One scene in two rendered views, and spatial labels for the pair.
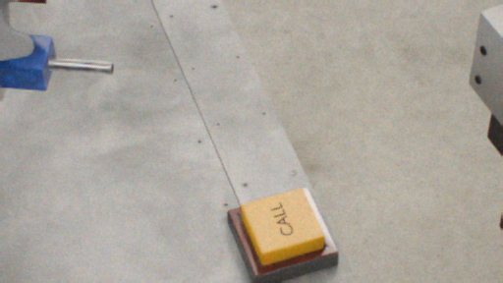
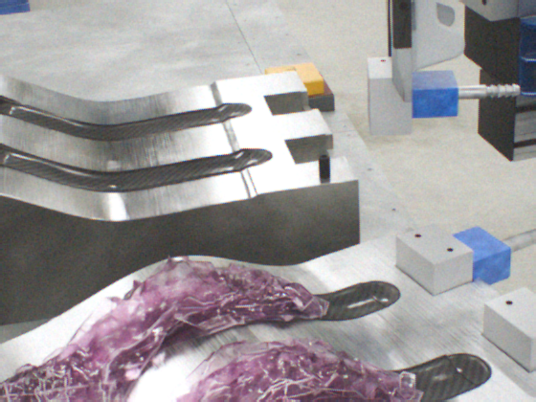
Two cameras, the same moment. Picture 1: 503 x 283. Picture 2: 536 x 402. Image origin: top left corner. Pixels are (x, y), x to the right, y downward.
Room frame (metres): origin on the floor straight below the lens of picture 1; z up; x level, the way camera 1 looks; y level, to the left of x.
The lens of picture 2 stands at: (-0.44, -0.21, 1.29)
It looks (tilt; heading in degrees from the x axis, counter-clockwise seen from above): 29 degrees down; 14
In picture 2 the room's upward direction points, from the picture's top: 5 degrees counter-clockwise
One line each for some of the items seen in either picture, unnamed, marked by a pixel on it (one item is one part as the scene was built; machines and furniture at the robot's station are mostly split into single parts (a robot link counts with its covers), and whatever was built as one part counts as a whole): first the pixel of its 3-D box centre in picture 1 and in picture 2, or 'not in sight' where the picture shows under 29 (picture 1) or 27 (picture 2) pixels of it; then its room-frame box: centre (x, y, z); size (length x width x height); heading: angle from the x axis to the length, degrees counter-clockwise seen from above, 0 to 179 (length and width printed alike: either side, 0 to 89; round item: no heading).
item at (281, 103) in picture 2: not in sight; (291, 120); (0.47, -0.02, 0.87); 0.05 x 0.05 x 0.04; 22
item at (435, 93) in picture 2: not in sight; (443, 93); (0.41, -0.17, 0.93); 0.13 x 0.05 x 0.05; 99
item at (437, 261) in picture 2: not in sight; (483, 255); (0.26, -0.21, 0.86); 0.13 x 0.05 x 0.05; 129
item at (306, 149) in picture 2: not in sight; (315, 167); (0.37, -0.06, 0.87); 0.05 x 0.05 x 0.04; 22
